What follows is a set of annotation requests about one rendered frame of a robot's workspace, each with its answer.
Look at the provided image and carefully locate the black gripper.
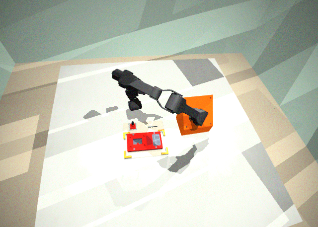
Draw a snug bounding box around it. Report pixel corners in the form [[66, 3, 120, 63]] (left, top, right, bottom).
[[125, 88, 142, 111]]

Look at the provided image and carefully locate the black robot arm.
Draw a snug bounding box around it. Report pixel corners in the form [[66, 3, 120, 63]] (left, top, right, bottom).
[[112, 69, 208, 127]]

